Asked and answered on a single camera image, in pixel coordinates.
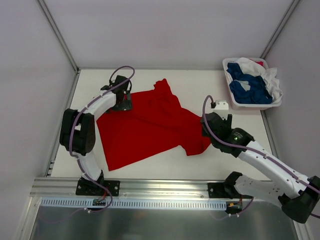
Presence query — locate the white slotted cable duct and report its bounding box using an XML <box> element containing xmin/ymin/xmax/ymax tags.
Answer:
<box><xmin>40</xmin><ymin>197</ymin><xmax>227</xmax><ymax>211</ymax></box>

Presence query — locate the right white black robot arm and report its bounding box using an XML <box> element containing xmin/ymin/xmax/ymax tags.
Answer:
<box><xmin>201</xmin><ymin>112</ymin><xmax>320</xmax><ymax>224</ymax></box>

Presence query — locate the red t shirt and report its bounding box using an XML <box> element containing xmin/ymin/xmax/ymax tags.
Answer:
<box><xmin>97</xmin><ymin>79</ymin><xmax>211</xmax><ymax>171</ymax></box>

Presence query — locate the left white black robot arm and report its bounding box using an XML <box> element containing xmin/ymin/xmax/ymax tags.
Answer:
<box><xmin>59</xmin><ymin>75</ymin><xmax>132</xmax><ymax>195</ymax></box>

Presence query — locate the white t shirt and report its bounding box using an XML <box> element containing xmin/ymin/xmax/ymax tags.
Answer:
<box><xmin>235</xmin><ymin>57</ymin><xmax>283</xmax><ymax>105</ymax></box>

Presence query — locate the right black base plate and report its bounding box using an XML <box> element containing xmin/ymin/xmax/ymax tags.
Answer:
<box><xmin>207</xmin><ymin>182</ymin><xmax>252</xmax><ymax>199</ymax></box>

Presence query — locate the blue t shirt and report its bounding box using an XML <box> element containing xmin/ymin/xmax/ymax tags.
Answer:
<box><xmin>226</xmin><ymin>62</ymin><xmax>273</xmax><ymax>105</ymax></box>

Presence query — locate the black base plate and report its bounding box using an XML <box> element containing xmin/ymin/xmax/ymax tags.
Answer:
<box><xmin>75</xmin><ymin>177</ymin><xmax>120</xmax><ymax>197</ymax></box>
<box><xmin>207</xmin><ymin>182</ymin><xmax>252</xmax><ymax>199</ymax></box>

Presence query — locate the aluminium mounting rail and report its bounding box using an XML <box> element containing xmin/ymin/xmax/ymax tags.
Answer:
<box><xmin>29</xmin><ymin>177</ymin><xmax>229</xmax><ymax>201</ymax></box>

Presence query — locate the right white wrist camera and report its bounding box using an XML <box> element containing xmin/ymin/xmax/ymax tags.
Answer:
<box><xmin>211</xmin><ymin>100</ymin><xmax>229</xmax><ymax>120</ymax></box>

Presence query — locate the white laundry basket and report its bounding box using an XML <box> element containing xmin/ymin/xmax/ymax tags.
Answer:
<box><xmin>222</xmin><ymin>57</ymin><xmax>282</xmax><ymax>111</ymax></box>

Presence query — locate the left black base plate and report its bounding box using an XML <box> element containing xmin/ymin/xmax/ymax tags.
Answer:
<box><xmin>75</xmin><ymin>177</ymin><xmax>120</xmax><ymax>197</ymax></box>

